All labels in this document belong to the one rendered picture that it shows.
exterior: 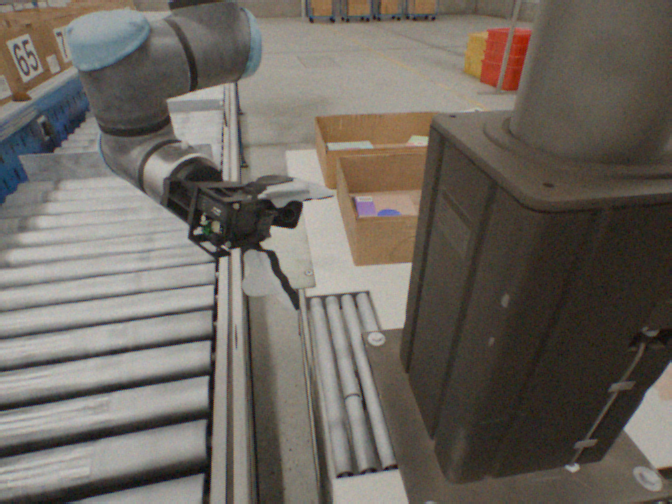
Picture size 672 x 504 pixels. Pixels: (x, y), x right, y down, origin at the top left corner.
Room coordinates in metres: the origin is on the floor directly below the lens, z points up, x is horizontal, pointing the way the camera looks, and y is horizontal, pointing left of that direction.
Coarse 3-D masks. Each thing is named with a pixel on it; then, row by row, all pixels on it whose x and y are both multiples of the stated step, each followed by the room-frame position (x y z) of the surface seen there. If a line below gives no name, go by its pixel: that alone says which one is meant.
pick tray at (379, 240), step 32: (352, 160) 0.85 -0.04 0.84; (384, 160) 0.86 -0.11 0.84; (416, 160) 0.87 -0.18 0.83; (352, 192) 0.85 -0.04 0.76; (384, 192) 0.86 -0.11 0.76; (416, 192) 0.86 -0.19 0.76; (352, 224) 0.60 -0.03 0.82; (384, 224) 0.58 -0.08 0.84; (416, 224) 0.59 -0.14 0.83; (352, 256) 0.60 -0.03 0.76; (384, 256) 0.58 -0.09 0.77
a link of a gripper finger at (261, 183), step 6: (270, 174) 0.43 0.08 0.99; (276, 174) 0.44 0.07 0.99; (258, 180) 0.44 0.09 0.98; (264, 180) 0.43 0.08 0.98; (270, 180) 0.43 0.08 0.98; (276, 180) 0.43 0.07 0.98; (282, 180) 0.42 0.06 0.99; (288, 180) 0.42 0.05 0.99; (252, 186) 0.45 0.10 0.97; (258, 186) 0.44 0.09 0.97; (264, 186) 0.43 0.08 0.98
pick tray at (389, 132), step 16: (384, 112) 1.20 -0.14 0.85; (400, 112) 1.20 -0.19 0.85; (416, 112) 1.20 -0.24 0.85; (432, 112) 1.21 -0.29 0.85; (320, 128) 1.16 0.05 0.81; (336, 128) 1.17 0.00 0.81; (352, 128) 1.18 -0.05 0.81; (368, 128) 1.18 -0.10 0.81; (384, 128) 1.19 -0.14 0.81; (400, 128) 1.20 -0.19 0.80; (416, 128) 1.20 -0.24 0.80; (320, 144) 0.99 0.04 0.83; (384, 144) 1.19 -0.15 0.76; (400, 144) 1.19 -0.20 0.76; (320, 160) 1.01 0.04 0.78; (336, 160) 0.89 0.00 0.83; (336, 176) 0.89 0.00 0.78
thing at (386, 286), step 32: (288, 160) 1.08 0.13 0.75; (320, 224) 0.73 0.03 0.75; (320, 256) 0.61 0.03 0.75; (320, 288) 0.52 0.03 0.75; (352, 288) 0.52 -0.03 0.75; (384, 288) 0.52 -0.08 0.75; (384, 320) 0.44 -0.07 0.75; (640, 416) 0.28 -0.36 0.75; (640, 448) 0.24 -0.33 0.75; (352, 480) 0.21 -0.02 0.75; (384, 480) 0.21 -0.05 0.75
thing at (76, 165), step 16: (192, 144) 1.04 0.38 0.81; (208, 144) 1.05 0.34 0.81; (32, 160) 0.96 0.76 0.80; (48, 160) 0.97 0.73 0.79; (64, 160) 0.97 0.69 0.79; (80, 160) 0.98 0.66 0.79; (96, 160) 0.99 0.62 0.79; (32, 176) 0.96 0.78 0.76; (48, 176) 0.96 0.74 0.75; (64, 176) 0.97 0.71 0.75; (80, 176) 0.98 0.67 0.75; (96, 176) 0.99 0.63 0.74
